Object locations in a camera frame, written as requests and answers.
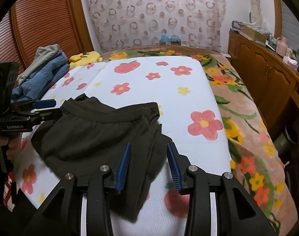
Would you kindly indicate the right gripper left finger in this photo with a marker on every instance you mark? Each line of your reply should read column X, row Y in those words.
column 60, row 213

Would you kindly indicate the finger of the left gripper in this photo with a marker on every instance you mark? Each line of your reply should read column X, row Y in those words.
column 49, row 114
column 42, row 104

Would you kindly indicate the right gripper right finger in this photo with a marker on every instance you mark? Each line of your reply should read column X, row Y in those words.
column 237, row 212

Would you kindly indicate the black pants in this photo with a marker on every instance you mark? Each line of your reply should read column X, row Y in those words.
column 90, row 132

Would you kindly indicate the person left hand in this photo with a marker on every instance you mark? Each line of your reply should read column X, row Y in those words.
column 13, row 146

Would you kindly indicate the blue denim jeans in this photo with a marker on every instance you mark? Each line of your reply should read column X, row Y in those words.
column 42, row 79

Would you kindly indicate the brown floral blanket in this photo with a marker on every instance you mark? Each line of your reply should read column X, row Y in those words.
column 255, row 161

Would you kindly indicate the grey green folded garment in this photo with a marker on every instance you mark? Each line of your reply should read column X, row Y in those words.
column 42, row 55

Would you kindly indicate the yellow plush toy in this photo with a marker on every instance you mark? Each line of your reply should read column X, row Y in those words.
column 83, row 59

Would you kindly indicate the white floral bed sheet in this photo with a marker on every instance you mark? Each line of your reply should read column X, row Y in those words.
column 110, row 104

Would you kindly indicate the patterned lace curtain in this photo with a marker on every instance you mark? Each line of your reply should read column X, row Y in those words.
column 123, row 24

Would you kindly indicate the wooden sideboard cabinet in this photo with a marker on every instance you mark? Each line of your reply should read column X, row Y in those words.
column 274, row 87

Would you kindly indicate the blue package on headboard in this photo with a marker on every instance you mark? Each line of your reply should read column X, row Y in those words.
column 172, row 40

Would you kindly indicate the pink tissue box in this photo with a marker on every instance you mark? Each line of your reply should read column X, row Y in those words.
column 290, row 62

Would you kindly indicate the pink kettle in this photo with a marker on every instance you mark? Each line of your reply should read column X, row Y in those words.
column 281, row 46

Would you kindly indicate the cardboard box on cabinet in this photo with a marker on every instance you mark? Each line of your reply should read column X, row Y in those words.
column 254, row 35

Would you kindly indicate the grey window blind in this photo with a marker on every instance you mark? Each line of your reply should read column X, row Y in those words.
column 290, row 27

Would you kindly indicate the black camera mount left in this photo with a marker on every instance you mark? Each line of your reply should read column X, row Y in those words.
column 8, row 77

